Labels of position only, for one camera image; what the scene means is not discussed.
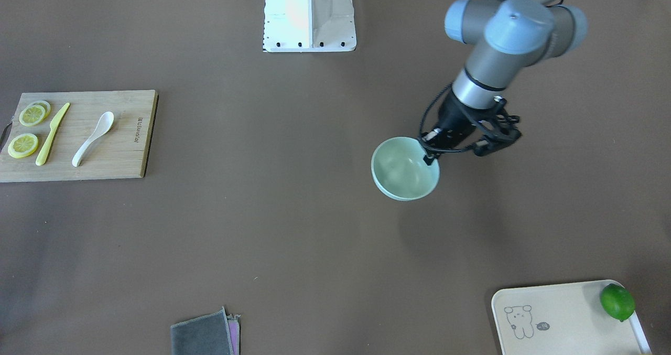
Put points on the cream tray with bear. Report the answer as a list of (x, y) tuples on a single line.
[(563, 319)]

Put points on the lemon slice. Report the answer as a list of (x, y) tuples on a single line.
[(44, 104), (23, 145), (33, 115)]

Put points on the pink folded cloth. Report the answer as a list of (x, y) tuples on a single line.
[(234, 331)]

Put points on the white ceramic spoon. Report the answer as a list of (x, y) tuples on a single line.
[(103, 126)]

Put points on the back lemon slice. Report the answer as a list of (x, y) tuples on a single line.
[(44, 104)]

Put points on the light green bowl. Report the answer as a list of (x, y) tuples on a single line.
[(400, 171)]

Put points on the wooden cutting board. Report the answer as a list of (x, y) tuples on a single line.
[(121, 153)]

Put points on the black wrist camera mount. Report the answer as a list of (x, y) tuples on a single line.
[(499, 128)]

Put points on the lower lemon slice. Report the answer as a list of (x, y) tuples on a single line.
[(23, 145)]

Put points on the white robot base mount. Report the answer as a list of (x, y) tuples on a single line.
[(309, 26)]

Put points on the upper lemon slice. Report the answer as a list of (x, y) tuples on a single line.
[(33, 115)]

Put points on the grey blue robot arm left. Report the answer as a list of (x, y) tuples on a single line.
[(507, 36)]

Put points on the grey folded cloth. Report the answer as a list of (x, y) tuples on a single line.
[(208, 334)]

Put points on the green lime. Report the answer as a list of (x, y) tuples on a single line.
[(617, 302)]

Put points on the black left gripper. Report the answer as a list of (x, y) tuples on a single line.
[(453, 118)]

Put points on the yellow plastic knife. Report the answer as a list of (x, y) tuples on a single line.
[(53, 129)]

